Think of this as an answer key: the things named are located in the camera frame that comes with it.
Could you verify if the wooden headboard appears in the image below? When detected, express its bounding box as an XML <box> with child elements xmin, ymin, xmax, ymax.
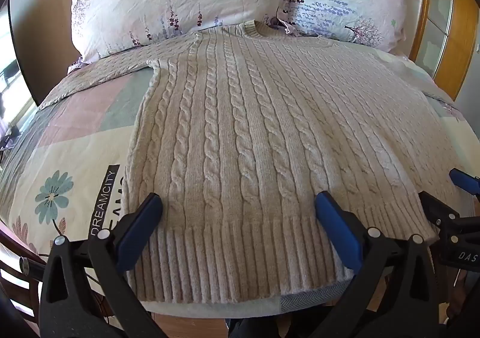
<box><xmin>369</xmin><ymin>0</ymin><xmax>433</xmax><ymax>66</ymax></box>

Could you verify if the beige cable knit sweater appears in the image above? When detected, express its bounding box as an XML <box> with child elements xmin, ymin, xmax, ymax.
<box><xmin>39</xmin><ymin>20</ymin><xmax>474</xmax><ymax>304</ymax></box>

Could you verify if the window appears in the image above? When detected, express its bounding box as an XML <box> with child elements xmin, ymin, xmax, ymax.
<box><xmin>0</xmin><ymin>4</ymin><xmax>36</xmax><ymax>151</ymax></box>

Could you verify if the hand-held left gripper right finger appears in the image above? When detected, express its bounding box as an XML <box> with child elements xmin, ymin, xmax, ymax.
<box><xmin>314</xmin><ymin>191</ymin><xmax>438</xmax><ymax>338</ymax></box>

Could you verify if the wooden wardrobe with glass panels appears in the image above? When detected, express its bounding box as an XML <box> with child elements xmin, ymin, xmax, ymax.
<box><xmin>415</xmin><ymin>0</ymin><xmax>474</xmax><ymax>102</ymax></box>

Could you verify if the patchwork floral bed sheet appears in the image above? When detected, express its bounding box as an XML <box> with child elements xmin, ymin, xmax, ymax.
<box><xmin>0</xmin><ymin>33</ymin><xmax>479</xmax><ymax>321</ymax></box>

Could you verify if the dark brown panel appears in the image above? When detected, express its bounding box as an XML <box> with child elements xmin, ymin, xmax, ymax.
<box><xmin>7</xmin><ymin>0</ymin><xmax>46</xmax><ymax>108</ymax></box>

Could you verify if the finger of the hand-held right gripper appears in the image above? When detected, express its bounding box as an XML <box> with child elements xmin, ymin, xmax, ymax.
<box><xmin>418</xmin><ymin>191</ymin><xmax>461</xmax><ymax>234</ymax></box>
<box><xmin>449</xmin><ymin>168</ymin><xmax>480</xmax><ymax>197</ymax></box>

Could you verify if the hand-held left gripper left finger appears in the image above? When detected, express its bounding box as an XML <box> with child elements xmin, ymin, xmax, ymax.
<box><xmin>19</xmin><ymin>192</ymin><xmax>168</xmax><ymax>338</ymax></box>

